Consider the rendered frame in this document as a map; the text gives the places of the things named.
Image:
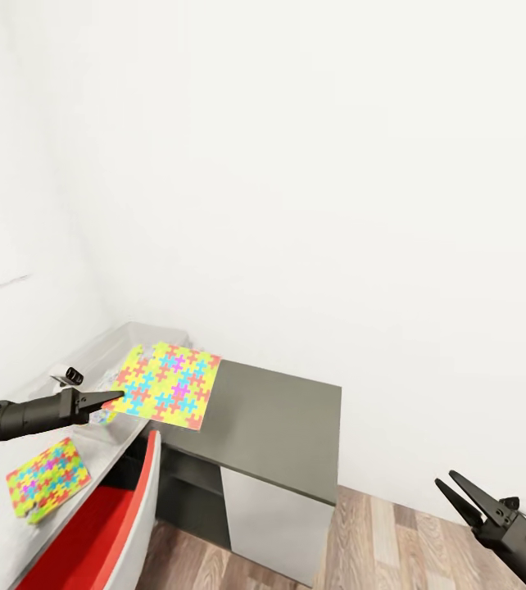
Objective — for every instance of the desk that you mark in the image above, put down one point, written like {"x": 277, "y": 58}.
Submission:
{"x": 259, "y": 478}

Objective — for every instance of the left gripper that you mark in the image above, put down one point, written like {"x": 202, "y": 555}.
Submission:
{"x": 61, "y": 410}

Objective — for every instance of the jigsaw puzzle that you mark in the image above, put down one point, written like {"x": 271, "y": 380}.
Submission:
{"x": 173, "y": 387}
{"x": 48, "y": 480}

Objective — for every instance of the board game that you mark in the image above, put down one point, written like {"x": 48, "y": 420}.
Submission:
{"x": 104, "y": 416}

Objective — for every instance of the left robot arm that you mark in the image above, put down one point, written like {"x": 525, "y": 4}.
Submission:
{"x": 68, "y": 406}

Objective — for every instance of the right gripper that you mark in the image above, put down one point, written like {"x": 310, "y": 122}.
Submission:
{"x": 504, "y": 530}

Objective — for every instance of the toy box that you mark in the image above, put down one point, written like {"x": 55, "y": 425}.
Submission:
{"x": 111, "y": 354}

